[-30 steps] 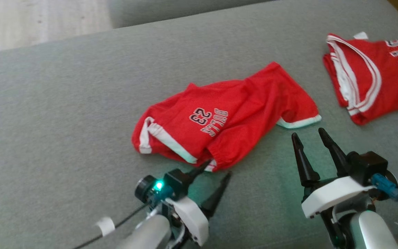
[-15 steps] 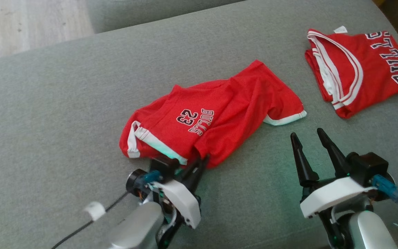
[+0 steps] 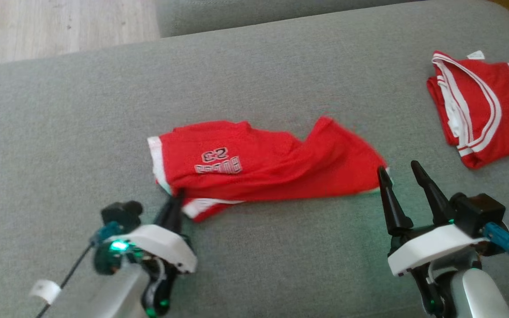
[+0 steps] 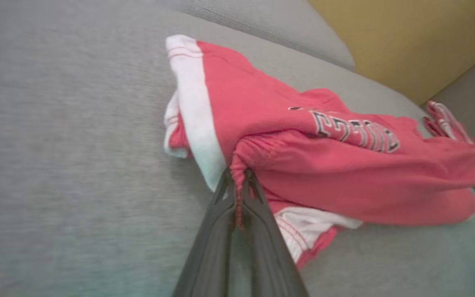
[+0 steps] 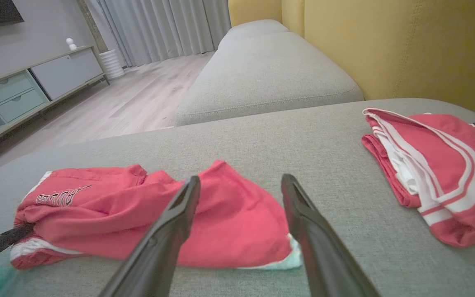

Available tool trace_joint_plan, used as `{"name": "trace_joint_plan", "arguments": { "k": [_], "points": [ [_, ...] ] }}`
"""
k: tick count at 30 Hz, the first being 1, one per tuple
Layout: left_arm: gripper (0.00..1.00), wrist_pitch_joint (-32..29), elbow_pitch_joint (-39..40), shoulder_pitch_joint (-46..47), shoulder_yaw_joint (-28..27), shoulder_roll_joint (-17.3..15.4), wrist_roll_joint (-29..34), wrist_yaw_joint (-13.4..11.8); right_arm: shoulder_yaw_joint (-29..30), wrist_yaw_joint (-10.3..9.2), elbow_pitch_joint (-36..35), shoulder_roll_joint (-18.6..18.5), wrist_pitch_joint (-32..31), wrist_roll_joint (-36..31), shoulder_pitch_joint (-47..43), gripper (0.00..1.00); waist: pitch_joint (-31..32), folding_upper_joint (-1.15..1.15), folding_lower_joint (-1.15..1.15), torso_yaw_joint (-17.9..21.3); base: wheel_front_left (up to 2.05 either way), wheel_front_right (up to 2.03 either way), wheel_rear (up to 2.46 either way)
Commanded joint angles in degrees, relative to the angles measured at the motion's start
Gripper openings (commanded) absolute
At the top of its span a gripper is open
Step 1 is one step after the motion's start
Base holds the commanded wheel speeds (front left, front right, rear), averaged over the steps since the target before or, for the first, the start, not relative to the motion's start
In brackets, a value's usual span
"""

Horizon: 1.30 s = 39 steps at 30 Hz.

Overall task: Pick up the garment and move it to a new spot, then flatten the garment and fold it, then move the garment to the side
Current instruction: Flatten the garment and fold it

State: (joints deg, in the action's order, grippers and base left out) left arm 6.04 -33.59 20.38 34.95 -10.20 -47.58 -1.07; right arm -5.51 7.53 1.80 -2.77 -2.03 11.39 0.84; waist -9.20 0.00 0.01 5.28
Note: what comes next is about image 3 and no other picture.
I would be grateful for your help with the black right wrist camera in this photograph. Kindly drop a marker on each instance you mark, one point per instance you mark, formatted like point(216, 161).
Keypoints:
point(480, 212)

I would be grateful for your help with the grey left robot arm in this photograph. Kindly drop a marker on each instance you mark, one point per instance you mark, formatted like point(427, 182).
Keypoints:
point(117, 291)

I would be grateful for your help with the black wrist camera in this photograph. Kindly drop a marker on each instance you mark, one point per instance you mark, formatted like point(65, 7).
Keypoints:
point(480, 212)
point(122, 214)

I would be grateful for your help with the red jersey with white trim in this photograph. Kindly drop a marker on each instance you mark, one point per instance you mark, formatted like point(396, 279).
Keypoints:
point(488, 110)

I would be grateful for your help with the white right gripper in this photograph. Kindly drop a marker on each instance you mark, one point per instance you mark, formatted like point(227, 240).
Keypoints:
point(427, 247)

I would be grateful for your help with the grey fabric sofa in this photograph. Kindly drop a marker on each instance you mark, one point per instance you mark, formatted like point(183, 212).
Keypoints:
point(237, 79)

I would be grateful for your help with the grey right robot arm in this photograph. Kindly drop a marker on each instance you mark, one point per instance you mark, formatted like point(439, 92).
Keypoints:
point(480, 291)

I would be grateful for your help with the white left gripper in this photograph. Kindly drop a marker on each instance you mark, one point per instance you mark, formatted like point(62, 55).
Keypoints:
point(161, 245)

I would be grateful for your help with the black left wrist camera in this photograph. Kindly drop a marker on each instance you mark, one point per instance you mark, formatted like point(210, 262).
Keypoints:
point(122, 214)

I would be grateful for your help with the red shorts with white trim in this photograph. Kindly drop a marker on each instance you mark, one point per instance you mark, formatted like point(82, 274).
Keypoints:
point(259, 163)

